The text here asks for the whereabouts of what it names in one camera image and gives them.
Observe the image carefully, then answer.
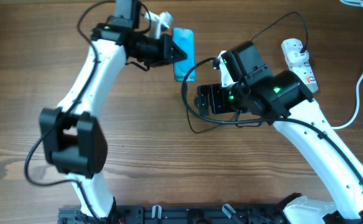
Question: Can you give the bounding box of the black USB charger cable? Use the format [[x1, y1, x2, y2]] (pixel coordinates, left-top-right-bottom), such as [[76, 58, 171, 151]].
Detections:
[[186, 11, 309, 134]]

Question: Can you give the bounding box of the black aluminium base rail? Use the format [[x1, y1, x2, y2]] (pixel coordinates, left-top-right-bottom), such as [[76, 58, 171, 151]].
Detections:
[[57, 204, 289, 224]]

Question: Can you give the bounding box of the white charger plug adapter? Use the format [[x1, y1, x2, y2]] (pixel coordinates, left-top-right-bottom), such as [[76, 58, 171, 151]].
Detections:
[[285, 50, 310, 67]]

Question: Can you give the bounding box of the blue Samsung Galaxy smartphone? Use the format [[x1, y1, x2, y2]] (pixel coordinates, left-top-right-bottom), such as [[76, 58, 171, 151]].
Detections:
[[172, 27, 195, 82]]

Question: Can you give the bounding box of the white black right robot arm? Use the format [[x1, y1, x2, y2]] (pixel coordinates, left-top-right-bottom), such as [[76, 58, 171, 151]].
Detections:
[[195, 41, 363, 223]]

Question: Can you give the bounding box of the white power strip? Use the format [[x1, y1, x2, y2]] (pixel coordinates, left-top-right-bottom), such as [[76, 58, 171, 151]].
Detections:
[[281, 39, 319, 93]]

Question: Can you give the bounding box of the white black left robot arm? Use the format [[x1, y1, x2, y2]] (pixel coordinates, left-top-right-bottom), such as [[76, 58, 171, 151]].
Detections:
[[39, 1, 187, 223]]

